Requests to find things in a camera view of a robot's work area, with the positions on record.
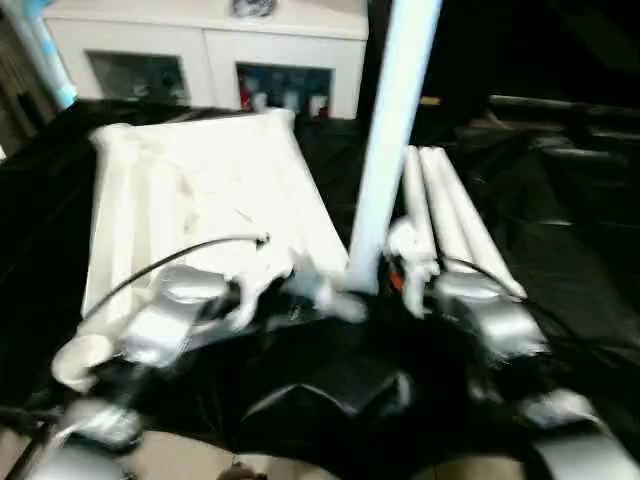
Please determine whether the white plastic table leg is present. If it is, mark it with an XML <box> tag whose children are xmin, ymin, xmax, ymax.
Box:
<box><xmin>403</xmin><ymin>145</ymin><xmax>434</xmax><ymax>251</ymax></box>
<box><xmin>434</xmin><ymin>147</ymin><xmax>526</xmax><ymax>299</ymax></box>
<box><xmin>418</xmin><ymin>145</ymin><xmax>476</xmax><ymax>271</ymax></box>
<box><xmin>347</xmin><ymin>0</ymin><xmax>444</xmax><ymax>294</ymax></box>

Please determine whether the black mat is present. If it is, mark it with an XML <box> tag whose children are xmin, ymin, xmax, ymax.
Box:
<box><xmin>0</xmin><ymin>97</ymin><xmax>640</xmax><ymax>466</ymax></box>

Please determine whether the grey metal bar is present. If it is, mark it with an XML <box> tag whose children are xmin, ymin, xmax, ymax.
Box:
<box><xmin>489</xmin><ymin>94</ymin><xmax>640</xmax><ymax>116</ymax></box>

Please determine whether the large black case yellow label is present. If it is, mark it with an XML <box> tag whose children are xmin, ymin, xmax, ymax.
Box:
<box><xmin>357</xmin><ymin>0</ymin><xmax>494</xmax><ymax>131</ymax></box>

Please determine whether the white cabinet with glass doors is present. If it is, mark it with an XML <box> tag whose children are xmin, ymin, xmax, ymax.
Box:
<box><xmin>42</xmin><ymin>4</ymin><xmax>371</xmax><ymax>121</ymax></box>

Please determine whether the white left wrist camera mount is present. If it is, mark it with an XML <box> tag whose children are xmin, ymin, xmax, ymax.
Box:
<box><xmin>227</xmin><ymin>259</ymin><xmax>296</xmax><ymax>331</ymax></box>

